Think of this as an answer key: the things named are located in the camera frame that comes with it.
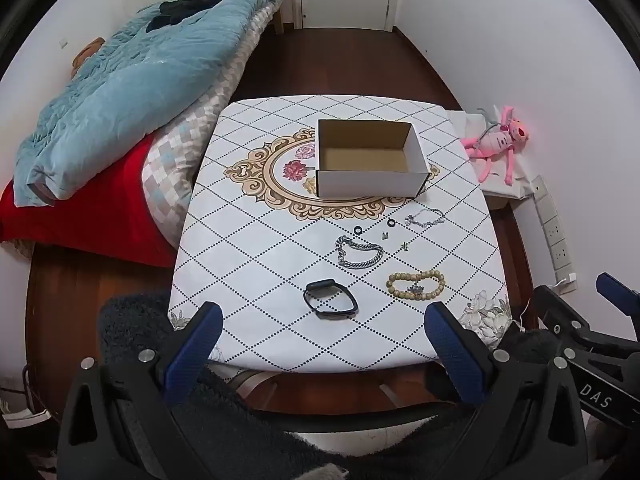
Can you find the pink plush toy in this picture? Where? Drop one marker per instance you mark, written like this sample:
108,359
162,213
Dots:
495,142

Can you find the small silver charm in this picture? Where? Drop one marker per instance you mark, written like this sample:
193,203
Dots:
416,288

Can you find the brown plush toy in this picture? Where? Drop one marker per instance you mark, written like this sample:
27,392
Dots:
87,52

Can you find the white charger plug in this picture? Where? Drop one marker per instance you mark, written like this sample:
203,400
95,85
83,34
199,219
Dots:
566,282

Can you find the red blanket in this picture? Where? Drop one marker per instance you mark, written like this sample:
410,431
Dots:
100,210

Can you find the black clothes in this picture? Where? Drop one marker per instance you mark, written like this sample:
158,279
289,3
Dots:
190,2

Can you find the wooden bed frame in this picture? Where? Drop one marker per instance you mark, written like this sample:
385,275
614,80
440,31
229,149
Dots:
278,20

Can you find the black smart band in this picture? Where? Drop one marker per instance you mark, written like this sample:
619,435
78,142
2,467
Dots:
322,284

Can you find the white wall socket strip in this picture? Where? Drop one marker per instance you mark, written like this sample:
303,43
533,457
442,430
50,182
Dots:
550,225

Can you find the checkered bedsheet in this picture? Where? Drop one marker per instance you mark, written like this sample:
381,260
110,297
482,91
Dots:
175,160

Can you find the white diamond-print tablecloth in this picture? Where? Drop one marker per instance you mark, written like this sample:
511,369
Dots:
250,285

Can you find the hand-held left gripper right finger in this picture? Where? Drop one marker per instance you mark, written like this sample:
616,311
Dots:
452,355

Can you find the cardboard box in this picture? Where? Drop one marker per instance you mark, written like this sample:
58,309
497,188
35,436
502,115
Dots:
370,185

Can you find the light blue duvet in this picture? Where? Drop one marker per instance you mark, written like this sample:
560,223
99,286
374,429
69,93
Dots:
125,85

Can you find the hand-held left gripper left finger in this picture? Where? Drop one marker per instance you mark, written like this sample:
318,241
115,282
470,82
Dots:
195,350

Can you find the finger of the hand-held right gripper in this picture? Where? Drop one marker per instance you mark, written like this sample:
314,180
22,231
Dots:
617,290
560,310

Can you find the person's dark fuzzy clothing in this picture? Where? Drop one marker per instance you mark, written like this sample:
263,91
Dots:
130,320

